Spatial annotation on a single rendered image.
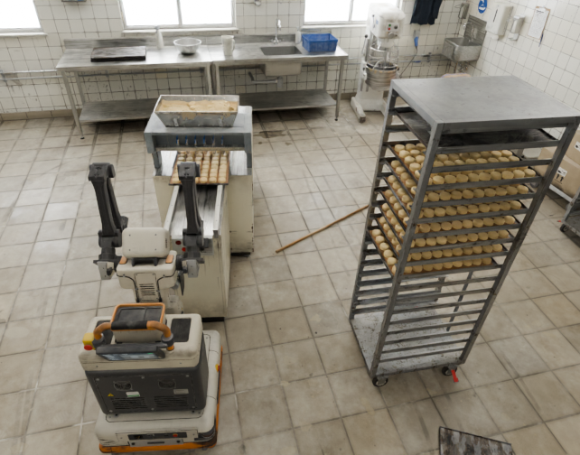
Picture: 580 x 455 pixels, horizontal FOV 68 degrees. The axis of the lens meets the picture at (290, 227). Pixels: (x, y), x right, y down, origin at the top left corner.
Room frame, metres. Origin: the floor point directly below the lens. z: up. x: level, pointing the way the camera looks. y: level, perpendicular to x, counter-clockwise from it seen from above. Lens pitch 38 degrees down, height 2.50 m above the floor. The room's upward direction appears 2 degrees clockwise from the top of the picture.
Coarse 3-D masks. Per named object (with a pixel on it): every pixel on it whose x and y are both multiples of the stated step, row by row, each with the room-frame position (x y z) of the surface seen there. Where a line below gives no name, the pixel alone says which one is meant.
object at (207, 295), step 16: (208, 192) 2.46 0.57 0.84; (224, 192) 2.50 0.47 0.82; (176, 208) 2.27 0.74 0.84; (208, 208) 2.28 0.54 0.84; (224, 208) 2.39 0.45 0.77; (176, 224) 2.10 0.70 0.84; (208, 224) 2.11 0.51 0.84; (224, 224) 2.30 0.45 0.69; (224, 240) 2.22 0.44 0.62; (208, 256) 2.00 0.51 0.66; (224, 256) 2.13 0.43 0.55; (208, 272) 2.00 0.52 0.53; (224, 272) 2.06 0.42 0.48; (192, 288) 1.99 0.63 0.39; (208, 288) 2.00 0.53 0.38; (224, 288) 2.01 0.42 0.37; (192, 304) 1.99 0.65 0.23; (208, 304) 2.00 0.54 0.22; (224, 304) 2.01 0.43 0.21; (208, 320) 2.03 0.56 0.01
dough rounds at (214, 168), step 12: (180, 156) 2.80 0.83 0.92; (192, 156) 2.82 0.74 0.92; (204, 156) 2.83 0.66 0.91; (216, 156) 2.83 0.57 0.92; (228, 156) 2.86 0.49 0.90; (204, 168) 2.65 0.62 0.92; (216, 168) 2.66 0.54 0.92; (228, 168) 2.69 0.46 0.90; (204, 180) 2.49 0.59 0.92; (216, 180) 2.51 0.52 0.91
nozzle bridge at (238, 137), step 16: (160, 128) 2.71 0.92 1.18; (176, 128) 2.73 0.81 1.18; (192, 128) 2.74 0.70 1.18; (208, 128) 2.75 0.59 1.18; (224, 128) 2.76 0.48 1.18; (240, 128) 2.77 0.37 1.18; (160, 144) 2.73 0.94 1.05; (176, 144) 2.74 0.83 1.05; (192, 144) 2.75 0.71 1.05; (208, 144) 2.76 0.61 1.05; (224, 144) 2.77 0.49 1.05; (240, 144) 2.78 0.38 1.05; (160, 160) 2.81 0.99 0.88
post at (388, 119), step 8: (392, 80) 2.00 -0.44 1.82; (392, 104) 1.99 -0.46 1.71; (384, 120) 2.01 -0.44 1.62; (384, 128) 1.99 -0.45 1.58; (384, 136) 1.99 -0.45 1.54; (384, 152) 1.99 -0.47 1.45; (376, 168) 2.00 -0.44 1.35; (376, 184) 1.99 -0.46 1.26; (368, 216) 1.99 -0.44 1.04; (368, 224) 1.99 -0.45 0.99; (360, 248) 2.01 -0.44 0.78; (360, 256) 1.99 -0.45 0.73; (360, 280) 1.99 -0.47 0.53; (352, 296) 2.00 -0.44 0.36; (352, 304) 1.99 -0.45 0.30
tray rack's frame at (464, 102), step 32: (416, 96) 1.82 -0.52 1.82; (448, 96) 1.83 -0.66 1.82; (480, 96) 1.85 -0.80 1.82; (512, 96) 1.86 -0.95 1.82; (544, 96) 1.88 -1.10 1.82; (448, 128) 1.56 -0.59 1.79; (576, 128) 1.68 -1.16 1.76; (544, 192) 1.68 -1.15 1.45; (512, 256) 1.68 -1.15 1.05; (352, 320) 1.97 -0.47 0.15; (480, 320) 1.68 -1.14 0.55; (416, 352) 1.73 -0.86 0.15
